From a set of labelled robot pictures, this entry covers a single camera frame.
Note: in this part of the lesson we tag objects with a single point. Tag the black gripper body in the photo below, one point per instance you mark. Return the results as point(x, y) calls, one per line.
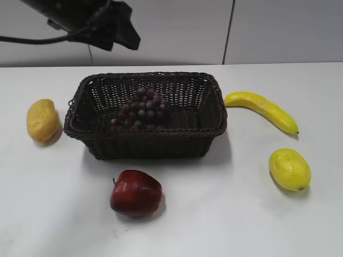
point(108, 22)

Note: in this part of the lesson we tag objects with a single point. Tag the purple grape bunch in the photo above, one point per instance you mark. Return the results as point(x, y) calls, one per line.
point(148, 110)

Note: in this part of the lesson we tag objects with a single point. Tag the black wicker basket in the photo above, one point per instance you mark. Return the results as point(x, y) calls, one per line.
point(196, 115)

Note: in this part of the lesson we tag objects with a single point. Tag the yellow mango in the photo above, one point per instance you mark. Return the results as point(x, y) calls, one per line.
point(42, 120)

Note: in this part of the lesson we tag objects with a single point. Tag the red apple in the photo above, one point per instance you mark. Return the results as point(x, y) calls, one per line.
point(135, 193)

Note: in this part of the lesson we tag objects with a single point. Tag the yellow banana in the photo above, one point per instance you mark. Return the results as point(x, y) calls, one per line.
point(264, 107)

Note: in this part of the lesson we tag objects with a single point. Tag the yellow lemon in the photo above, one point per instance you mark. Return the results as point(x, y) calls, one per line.
point(290, 170)

